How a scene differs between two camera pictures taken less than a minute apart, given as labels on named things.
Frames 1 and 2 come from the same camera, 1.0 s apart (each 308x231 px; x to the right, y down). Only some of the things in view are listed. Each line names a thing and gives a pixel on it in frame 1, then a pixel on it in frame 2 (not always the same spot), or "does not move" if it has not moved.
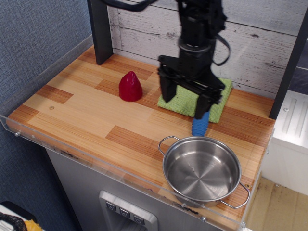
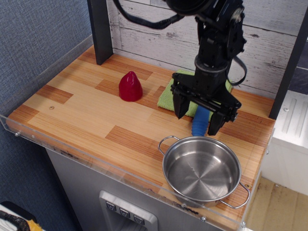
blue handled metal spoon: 199,126 does not move
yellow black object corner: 13,218 does not move
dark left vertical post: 100,30 does not move
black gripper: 193,68 -> 208,88
